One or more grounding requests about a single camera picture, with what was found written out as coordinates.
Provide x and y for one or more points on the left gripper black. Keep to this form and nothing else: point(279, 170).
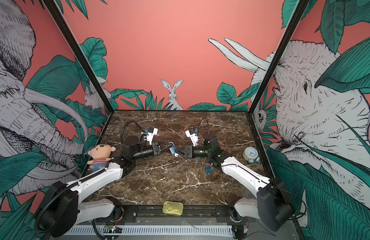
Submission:
point(156, 148)

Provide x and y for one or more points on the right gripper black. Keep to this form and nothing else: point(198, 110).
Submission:
point(192, 152)

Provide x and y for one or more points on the blue padlock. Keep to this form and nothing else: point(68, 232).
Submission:
point(172, 149)
point(208, 170)

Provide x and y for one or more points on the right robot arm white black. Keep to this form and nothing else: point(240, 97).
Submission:
point(272, 203)

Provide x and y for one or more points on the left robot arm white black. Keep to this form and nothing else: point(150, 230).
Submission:
point(64, 205)

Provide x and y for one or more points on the plush doll toy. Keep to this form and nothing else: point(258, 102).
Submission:
point(100, 155)

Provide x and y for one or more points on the yellow tin can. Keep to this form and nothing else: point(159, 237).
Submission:
point(173, 208)

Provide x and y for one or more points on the small alarm clock teal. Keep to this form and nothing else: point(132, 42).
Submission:
point(251, 155)

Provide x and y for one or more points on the small circuit board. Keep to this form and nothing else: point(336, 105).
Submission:
point(112, 230)

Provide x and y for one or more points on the white vented strip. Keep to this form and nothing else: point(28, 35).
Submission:
point(145, 230)

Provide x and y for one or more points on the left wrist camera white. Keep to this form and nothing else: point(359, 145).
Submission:
point(150, 133)

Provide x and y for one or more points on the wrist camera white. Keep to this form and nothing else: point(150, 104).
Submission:
point(150, 133)
point(193, 135)

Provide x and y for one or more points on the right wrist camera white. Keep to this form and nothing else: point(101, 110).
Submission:
point(193, 135)

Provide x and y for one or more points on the black mounting rail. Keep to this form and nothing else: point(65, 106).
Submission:
point(232, 213)

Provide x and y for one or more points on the left black frame post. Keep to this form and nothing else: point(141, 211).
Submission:
point(64, 28)

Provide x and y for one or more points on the black frame post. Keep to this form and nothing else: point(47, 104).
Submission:
point(64, 28)
point(290, 29)

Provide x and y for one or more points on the right black frame post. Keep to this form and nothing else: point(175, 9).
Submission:
point(290, 29)

